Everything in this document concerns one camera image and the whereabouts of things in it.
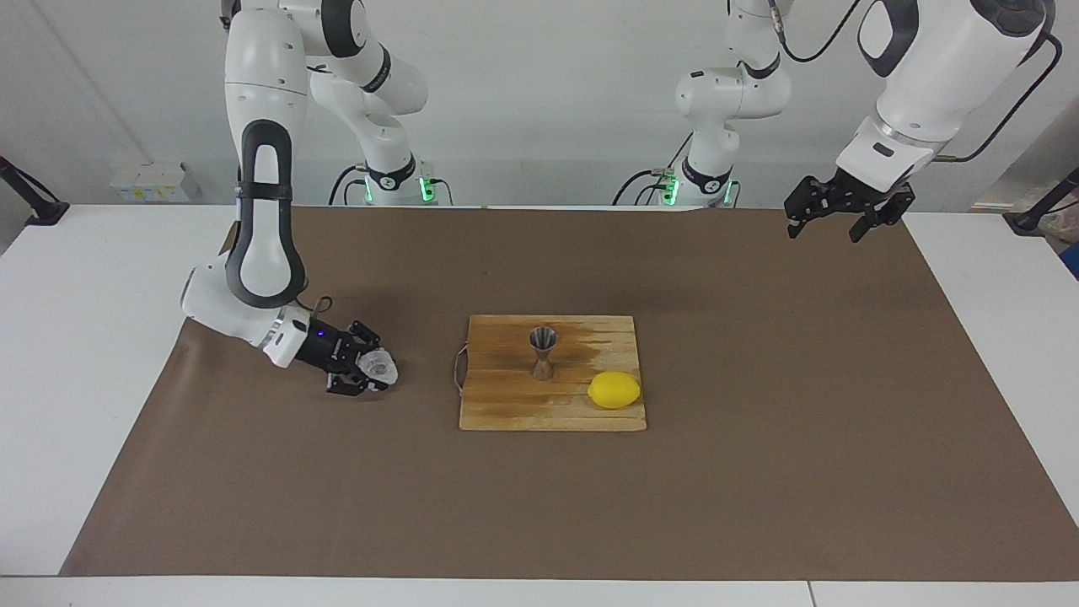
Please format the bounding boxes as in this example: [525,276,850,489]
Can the clear faceted glass cup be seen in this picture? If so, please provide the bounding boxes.
[356,347,400,390]

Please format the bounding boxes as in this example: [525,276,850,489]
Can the black clamp stand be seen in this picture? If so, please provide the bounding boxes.
[1003,167,1079,235]
[0,156,70,227]

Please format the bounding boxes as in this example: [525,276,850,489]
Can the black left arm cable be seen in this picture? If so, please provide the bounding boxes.
[763,0,1065,163]

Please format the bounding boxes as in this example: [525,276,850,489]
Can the wooden cutting board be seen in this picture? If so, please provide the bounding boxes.
[454,314,648,432]

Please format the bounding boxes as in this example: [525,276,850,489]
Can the yellow lemon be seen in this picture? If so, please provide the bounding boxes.
[588,370,642,411]

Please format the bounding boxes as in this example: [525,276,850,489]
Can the brown table mat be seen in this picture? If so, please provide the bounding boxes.
[59,207,1079,583]

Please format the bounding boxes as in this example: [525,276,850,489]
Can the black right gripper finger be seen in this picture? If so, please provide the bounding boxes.
[326,369,392,397]
[344,320,386,353]

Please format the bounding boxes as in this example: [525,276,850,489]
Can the metal double jigger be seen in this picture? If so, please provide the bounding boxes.
[529,327,559,382]

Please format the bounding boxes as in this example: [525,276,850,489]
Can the yellow white small boxes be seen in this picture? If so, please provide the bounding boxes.
[110,163,201,203]

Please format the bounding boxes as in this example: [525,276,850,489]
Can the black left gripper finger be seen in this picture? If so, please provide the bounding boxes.
[848,189,918,244]
[784,175,841,241]

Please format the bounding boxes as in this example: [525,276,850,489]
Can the black base cable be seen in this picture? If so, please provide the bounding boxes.
[613,133,694,206]
[327,163,456,206]

